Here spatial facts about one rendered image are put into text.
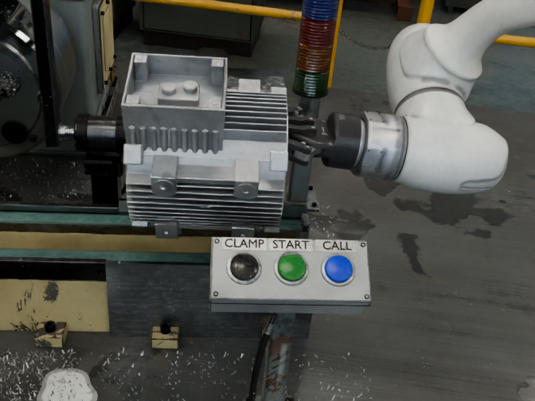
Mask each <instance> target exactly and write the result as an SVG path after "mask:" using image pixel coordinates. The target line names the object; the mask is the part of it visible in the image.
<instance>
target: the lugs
mask: <svg viewBox="0 0 535 401"><path fill-rule="evenodd" d="M270 93H284V94H286V96H287V89H286V88H276V87H271V88H270ZM123 164H125V165H142V164H143V145H141V144H124V145H123ZM287 169H288V152H285V151H271V152H270V162H269V170H270V171H273V172H287ZM149 225H150V222H140V221H131V226H132V227H147V226H149ZM263 230H264V232H274V233H279V228H267V227H263Z"/></svg>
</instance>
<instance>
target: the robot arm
mask: <svg viewBox="0 0 535 401"><path fill-rule="evenodd" d="M530 26H535V0H482V1H481V2H479V3H478V4H476V5H474V6H472V7H471V8H470V9H469V10H468V11H466V12H465V13H464V14H462V15H461V16H459V17H458V18H456V19H455V20H454V21H452V22H450V23H448V24H446V25H441V24H427V23H418V24H414V25H410V26H408V27H406V28H405V29H403V30H402V31H400V32H399V33H398V35H397V36H396V37H395V39H394V40H393V42H392V44H391V46H390V49H389V53H388V57H387V62H386V83H387V91H388V97H389V104H390V107H391V110H392V112H393V115H388V114H383V113H377V112H372V111H363V112H362V113H361V114H360V115H354V114H348V113H342V112H337V111H334V112H332V113H330V115H329V116H328V119H326V120H324V121H322V120H321V119H316V118H313V117H307V116H303V115H302V112H303V109H302V108H301V107H289V108H288V109H287V114H288V144H287V152H288V160H289V161H292V162H295V163H297V164H299V165H302V166H308V163H309V160H310V158H312V157H313V158H321V159H322V163H323V165H324V166H326V167H331V168H337V169H347V170H350V171H351V172H352V174H353V175H355V176H357V177H368V178H374V179H380V180H382V181H395V182H398V183H401V184H402V185H405V186H407V187H409V188H411V189H418V190H421V191H426V192H432V193H447V194H469V193H482V192H486V191H489V190H490V189H492V188H493V187H494V186H495V185H496V184H497V183H498V182H499V181H500V180H501V179H502V177H503V175H504V173H505V171H506V166H507V162H508V153H509V150H508V144H507V142H506V140H505V139H504V138H503V137H502V136H501V135H500V134H498V133H497V132H496V131H494V130H492V129H491V128H489V127H488V126H487V125H484V124H481V123H477V122H475V119H474V117H473V116H472V115H471V113H470V112H469V111H468V110H467V108H466V106H465V103H464V102H465V101H466V100H467V99H468V97H469V94H470V93H471V89H472V88H473V86H474V83H475V81H476V80H477V79H478V77H479V76H480V75H481V73H482V55H483V53H484V52H485V51H486V50H487V48H488V47H489V46H490V45H491V44H492V43H493V42H494V41H496V40H497V39H498V38H499V37H500V36H502V35H504V34H506V33H508V32H511V31H514V30H516V29H522V28H526V27H530Z"/></svg>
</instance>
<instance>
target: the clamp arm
mask: <svg viewBox="0 0 535 401"><path fill-rule="evenodd" d="M30 7H31V14H32V22H33V35H34V43H35V50H36V58H37V71H38V79H39V86H40V91H39V92H38V94H37V102H38V103H41V107H42V114H43V122H44V129H45V143H46V146H47V147H59V146H60V144H61V141H62V139H66V138H62V137H60V136H64V131H60V129H61V130H64V129H65V126H66V125H62V123H61V113H60V105H59V96H58V88H57V72H56V63H55V55H54V47H53V31H52V22H51V13H50V4H49V0H30Z"/></svg>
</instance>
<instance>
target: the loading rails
mask: <svg viewBox="0 0 535 401"><path fill-rule="evenodd" d="M154 223H155V222H150V225H149V226H147V227H132V226H131V219H130V216H129V212H128V207H127V199H125V198H119V204H71V203H45V202H19V201H0V330H9V331H36V332H35V335H34V344H35V347H40V348H63V347H64V343H65V340H66V337H67V333H68V331H71V332H110V337H150V346H151V348H178V347H179V339H180V337H230V338H262V336H263V334H264V330H265V327H266V325H267V323H268V320H269V317H270V313H247V312H211V311H209V271H210V240H211V239H212V238H213V237H214V236H215V237H232V231H228V230H209V229H191V228H183V229H182V233H181V234H179V237H178V239H158V238H156V235H155V226H154ZM309 230H310V221H309V217H308V214H307V205H306V204H283V212H282V216H281V219H280V226H279V233H274V232H264V230H263V227H255V234H254V238H275V239H308V236H309ZM311 318H312V313H296V314H295V325H294V331H293V337H292V338H295V339H308V338H309V333H310V324H311Z"/></svg>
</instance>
